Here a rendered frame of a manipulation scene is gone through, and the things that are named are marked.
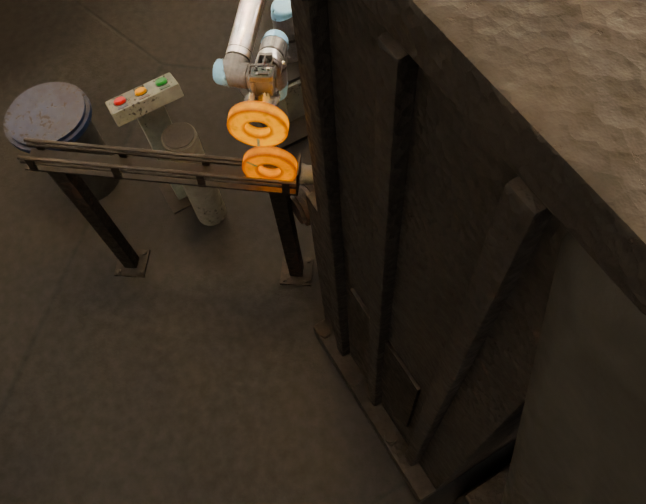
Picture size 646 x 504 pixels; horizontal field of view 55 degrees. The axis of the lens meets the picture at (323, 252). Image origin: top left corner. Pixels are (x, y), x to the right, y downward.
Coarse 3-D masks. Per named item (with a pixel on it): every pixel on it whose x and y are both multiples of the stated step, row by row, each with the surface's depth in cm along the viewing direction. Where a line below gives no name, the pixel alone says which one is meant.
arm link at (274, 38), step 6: (270, 30) 174; (276, 30) 174; (264, 36) 174; (270, 36) 171; (276, 36) 172; (282, 36) 173; (264, 42) 170; (270, 42) 169; (276, 42) 170; (282, 42) 172; (276, 48) 168; (282, 48) 170; (282, 54) 169
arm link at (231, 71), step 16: (240, 0) 186; (256, 0) 185; (240, 16) 183; (256, 16) 184; (240, 32) 182; (256, 32) 185; (240, 48) 181; (224, 64) 180; (240, 64) 180; (224, 80) 181; (240, 80) 180
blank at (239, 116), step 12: (240, 108) 151; (252, 108) 150; (264, 108) 151; (276, 108) 152; (228, 120) 154; (240, 120) 154; (252, 120) 153; (264, 120) 153; (276, 120) 153; (288, 120) 157; (240, 132) 159; (252, 132) 160; (264, 132) 160; (276, 132) 157; (252, 144) 163; (264, 144) 163; (276, 144) 162
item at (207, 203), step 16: (176, 128) 208; (192, 128) 207; (176, 144) 205; (192, 144) 206; (176, 160) 210; (192, 192) 227; (208, 192) 230; (208, 208) 238; (224, 208) 249; (208, 224) 249
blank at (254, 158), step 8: (248, 152) 171; (256, 152) 169; (264, 152) 168; (272, 152) 169; (280, 152) 169; (288, 152) 171; (248, 160) 171; (256, 160) 171; (264, 160) 170; (272, 160) 170; (280, 160) 170; (288, 160) 170; (296, 160) 174; (248, 168) 175; (256, 168) 174; (264, 168) 179; (280, 168) 173; (288, 168) 173; (296, 168) 174; (248, 176) 178; (256, 176) 178; (264, 176) 178; (272, 176) 178; (280, 176) 177; (288, 176) 177
